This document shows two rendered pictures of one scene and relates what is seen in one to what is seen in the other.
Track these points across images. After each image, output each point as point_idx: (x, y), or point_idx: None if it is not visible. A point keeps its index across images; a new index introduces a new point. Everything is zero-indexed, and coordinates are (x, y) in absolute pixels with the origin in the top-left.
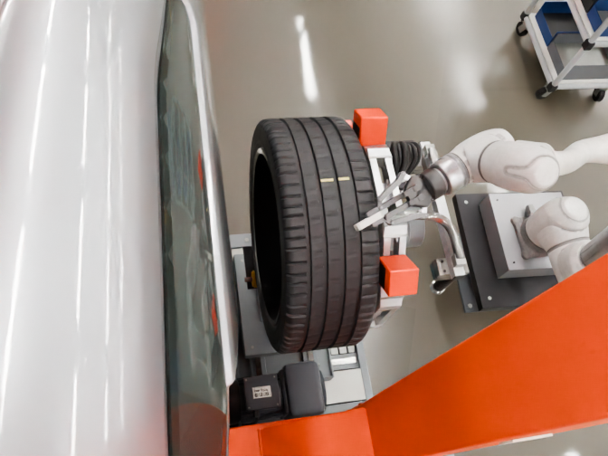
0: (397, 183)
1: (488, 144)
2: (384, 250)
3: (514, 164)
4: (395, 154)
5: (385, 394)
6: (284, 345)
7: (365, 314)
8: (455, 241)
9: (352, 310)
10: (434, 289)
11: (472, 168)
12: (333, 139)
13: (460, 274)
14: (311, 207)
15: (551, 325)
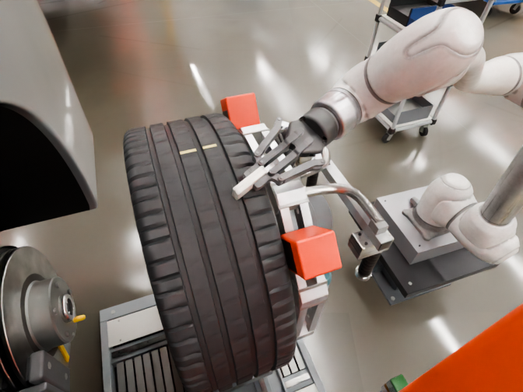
0: (275, 131)
1: (369, 57)
2: (284, 225)
3: (416, 36)
4: (277, 139)
5: None
6: (187, 390)
7: (282, 316)
8: (367, 204)
9: (262, 315)
10: (361, 276)
11: (360, 92)
12: (196, 120)
13: (387, 240)
14: (170, 183)
15: None
